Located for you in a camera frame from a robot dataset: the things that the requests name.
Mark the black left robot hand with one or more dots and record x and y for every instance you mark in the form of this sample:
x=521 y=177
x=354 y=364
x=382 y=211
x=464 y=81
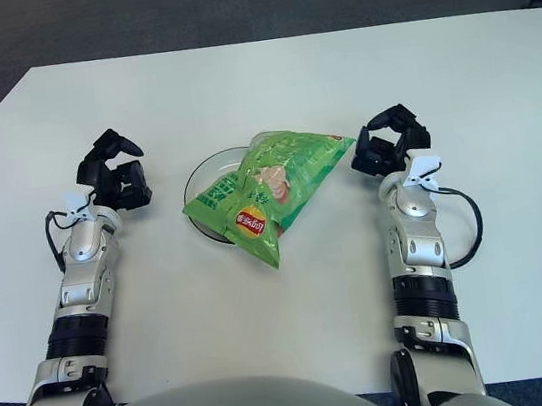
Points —
x=129 y=185

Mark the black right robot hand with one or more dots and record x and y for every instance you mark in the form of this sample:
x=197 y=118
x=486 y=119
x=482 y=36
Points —
x=378 y=155

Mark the green chip bag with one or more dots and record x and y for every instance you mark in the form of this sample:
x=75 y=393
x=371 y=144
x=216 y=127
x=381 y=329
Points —
x=287 y=175

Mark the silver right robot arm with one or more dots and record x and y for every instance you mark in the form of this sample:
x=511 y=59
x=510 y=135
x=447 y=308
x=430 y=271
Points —
x=418 y=243

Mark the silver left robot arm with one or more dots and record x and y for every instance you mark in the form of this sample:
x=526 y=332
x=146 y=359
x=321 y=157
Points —
x=84 y=274

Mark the white plate with black rim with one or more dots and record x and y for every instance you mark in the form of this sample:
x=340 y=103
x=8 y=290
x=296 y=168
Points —
x=207 y=176

